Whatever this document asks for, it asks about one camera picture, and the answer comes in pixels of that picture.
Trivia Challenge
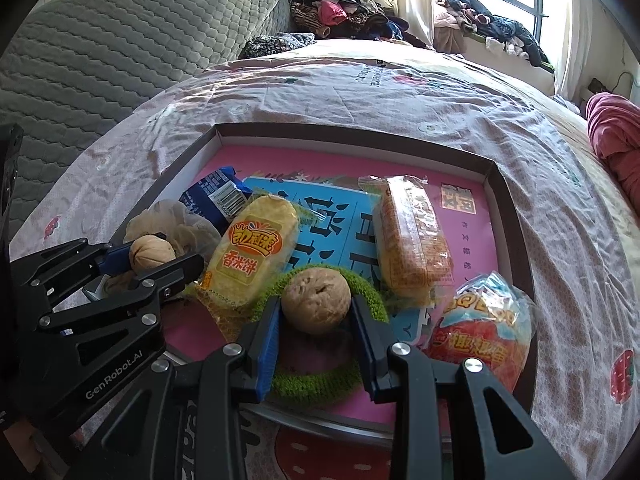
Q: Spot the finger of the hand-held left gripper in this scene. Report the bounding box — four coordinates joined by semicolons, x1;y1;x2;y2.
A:
9;232;169;306
35;252;206;333

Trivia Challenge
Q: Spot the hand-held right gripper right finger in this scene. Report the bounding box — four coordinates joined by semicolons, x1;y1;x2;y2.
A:
347;295;576;480

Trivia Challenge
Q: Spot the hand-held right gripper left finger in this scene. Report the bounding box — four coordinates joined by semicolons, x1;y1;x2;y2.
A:
102;295;283;480

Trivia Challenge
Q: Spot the walnut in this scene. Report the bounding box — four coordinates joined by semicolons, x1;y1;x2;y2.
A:
281;267;352;335
128;235;177;273

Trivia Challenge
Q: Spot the green fuzzy scrunchie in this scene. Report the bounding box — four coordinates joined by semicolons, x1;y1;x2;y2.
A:
250;262;396;408

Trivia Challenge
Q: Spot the yellow rice cake packet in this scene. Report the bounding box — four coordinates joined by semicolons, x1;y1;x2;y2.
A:
187;187;321;341

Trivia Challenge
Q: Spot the blue snack packet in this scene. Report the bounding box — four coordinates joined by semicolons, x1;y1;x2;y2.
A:
179;165;253;223

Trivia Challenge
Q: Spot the red snack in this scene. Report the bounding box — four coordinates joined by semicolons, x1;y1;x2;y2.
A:
422;271;538;396

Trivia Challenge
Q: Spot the orange cracker packet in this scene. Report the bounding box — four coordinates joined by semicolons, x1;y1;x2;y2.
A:
359;175;455;308

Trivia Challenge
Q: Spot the shallow black cardboard box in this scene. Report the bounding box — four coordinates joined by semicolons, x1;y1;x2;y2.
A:
112;122;538;443

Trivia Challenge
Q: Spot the pink printed book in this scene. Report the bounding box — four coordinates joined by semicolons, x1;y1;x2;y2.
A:
160;147;501;426

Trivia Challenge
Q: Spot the dark patterned cloth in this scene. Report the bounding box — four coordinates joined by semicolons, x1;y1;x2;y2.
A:
240;31;317;60

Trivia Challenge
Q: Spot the pile of mixed clothes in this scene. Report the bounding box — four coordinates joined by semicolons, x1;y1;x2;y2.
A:
280;0;431;48

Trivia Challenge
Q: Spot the pink rolled blanket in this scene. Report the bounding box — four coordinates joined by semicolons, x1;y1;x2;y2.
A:
586;92;640;211

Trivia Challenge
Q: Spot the clothes heap on windowsill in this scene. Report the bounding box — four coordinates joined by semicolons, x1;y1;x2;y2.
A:
434;0;553;68

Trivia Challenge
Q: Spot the cream curtain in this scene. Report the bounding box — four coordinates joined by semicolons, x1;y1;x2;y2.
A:
382;0;433;48

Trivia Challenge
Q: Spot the white sheer curtain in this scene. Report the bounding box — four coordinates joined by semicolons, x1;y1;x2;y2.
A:
552;0;596;98

